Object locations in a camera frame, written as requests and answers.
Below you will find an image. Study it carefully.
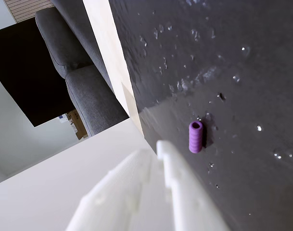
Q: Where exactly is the purple ribbed pen grip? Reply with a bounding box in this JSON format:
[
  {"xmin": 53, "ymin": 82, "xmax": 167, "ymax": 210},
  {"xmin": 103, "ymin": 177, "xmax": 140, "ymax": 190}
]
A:
[{"xmin": 188, "ymin": 121, "xmax": 204, "ymax": 154}]

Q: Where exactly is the beige slatted wall panel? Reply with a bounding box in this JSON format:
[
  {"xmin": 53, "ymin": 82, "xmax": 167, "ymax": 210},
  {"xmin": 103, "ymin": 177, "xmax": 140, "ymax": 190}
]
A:
[{"xmin": 3, "ymin": 0, "xmax": 56, "ymax": 24}]

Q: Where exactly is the brown cardboard box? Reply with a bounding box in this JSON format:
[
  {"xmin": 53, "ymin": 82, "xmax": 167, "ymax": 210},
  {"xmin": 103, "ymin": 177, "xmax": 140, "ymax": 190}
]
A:
[{"xmin": 66, "ymin": 109, "xmax": 89, "ymax": 141}]

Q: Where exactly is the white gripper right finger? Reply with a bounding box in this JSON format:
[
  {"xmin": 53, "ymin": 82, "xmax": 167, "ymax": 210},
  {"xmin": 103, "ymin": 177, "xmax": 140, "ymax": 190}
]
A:
[{"xmin": 157, "ymin": 140, "xmax": 231, "ymax": 231}]

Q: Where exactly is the grey fabric sofa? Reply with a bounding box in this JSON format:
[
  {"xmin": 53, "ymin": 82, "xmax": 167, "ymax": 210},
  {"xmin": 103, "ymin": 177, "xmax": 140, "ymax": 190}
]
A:
[{"xmin": 35, "ymin": 0, "xmax": 130, "ymax": 137}]

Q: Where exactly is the black glossy table mat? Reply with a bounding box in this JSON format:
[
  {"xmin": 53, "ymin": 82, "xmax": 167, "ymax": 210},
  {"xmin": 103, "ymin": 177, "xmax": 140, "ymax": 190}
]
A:
[{"xmin": 108, "ymin": 0, "xmax": 293, "ymax": 231}]

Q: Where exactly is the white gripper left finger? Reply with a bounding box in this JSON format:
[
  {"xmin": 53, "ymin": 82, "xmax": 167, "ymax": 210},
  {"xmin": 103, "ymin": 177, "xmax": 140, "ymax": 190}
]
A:
[{"xmin": 65, "ymin": 149, "xmax": 176, "ymax": 231}]

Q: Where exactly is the black flat panel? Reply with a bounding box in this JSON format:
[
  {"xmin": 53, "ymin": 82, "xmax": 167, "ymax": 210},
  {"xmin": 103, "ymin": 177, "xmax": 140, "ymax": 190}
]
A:
[{"xmin": 0, "ymin": 16, "xmax": 76, "ymax": 128}]

